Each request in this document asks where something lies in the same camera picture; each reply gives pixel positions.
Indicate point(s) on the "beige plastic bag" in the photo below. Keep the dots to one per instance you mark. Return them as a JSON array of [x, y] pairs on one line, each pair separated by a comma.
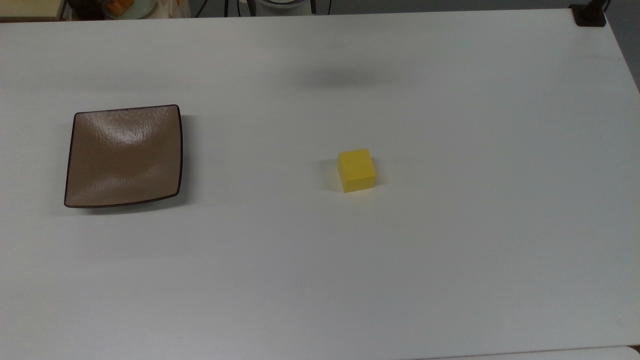
[[175, 7]]

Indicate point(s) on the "black table clamp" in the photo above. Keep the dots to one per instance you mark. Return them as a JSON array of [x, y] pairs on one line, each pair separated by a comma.
[[590, 17]]

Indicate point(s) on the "beige wooden box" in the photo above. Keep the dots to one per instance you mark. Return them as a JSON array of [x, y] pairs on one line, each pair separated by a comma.
[[30, 7]]

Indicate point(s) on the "brown square ceramic plate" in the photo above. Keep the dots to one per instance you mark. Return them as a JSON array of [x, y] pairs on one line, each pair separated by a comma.
[[125, 155]]

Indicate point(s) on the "yellow cube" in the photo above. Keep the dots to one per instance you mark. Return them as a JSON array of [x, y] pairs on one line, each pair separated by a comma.
[[356, 172]]

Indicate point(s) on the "pale green bowl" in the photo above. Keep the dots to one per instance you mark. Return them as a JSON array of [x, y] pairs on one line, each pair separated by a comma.
[[144, 7]]

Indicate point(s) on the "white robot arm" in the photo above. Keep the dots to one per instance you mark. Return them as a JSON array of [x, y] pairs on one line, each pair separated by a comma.
[[280, 5]]

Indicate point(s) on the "orange food pieces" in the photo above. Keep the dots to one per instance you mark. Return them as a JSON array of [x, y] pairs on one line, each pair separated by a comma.
[[120, 5]]

